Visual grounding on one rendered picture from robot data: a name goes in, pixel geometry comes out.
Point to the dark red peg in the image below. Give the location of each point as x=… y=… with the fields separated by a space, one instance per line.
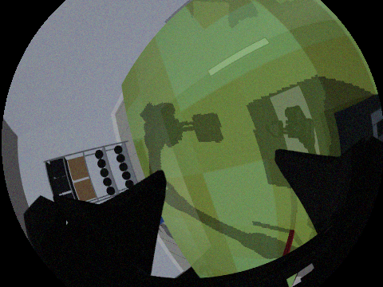
x=288 y=243

